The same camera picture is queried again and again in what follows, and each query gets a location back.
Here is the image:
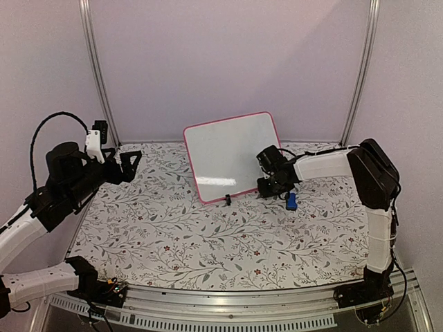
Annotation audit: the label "front aluminium rail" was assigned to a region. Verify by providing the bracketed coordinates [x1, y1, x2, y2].
[30, 268, 436, 331]

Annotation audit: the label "right aluminium frame post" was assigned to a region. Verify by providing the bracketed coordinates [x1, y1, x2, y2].
[340, 0, 380, 146]

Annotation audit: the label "left aluminium frame post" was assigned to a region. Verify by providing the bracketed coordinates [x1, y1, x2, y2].
[78, 0, 121, 147]

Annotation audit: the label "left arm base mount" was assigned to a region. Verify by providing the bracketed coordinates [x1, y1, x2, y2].
[64, 256, 127, 308]

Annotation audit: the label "blue whiteboard eraser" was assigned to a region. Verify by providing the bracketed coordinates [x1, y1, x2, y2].
[285, 192, 298, 211]

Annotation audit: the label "pink framed whiteboard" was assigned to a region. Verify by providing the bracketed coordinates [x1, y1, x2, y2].
[183, 111, 280, 204]

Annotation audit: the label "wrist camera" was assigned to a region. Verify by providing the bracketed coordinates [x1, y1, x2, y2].
[85, 120, 108, 164]
[257, 153, 274, 174]

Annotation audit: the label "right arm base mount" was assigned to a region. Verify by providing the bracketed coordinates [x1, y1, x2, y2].
[334, 268, 394, 325]

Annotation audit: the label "wire easel stand black tips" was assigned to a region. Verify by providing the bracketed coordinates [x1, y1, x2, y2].
[225, 194, 232, 206]

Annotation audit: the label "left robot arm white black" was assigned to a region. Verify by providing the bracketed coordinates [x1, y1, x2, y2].
[1, 142, 142, 317]

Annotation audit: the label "aluminium frame post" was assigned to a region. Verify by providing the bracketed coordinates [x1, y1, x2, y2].
[78, 0, 121, 147]
[340, 0, 380, 146]

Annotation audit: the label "floral patterned table mat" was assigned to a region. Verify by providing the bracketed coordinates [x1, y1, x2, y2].
[69, 140, 394, 291]

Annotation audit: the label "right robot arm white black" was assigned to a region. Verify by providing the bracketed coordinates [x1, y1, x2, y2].
[256, 138, 401, 275]

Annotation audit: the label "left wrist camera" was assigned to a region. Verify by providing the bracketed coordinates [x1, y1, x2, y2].
[85, 120, 108, 164]

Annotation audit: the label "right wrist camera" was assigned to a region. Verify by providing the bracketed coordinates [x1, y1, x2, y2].
[257, 153, 274, 174]

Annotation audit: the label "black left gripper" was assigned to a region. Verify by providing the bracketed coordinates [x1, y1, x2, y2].
[67, 148, 142, 205]

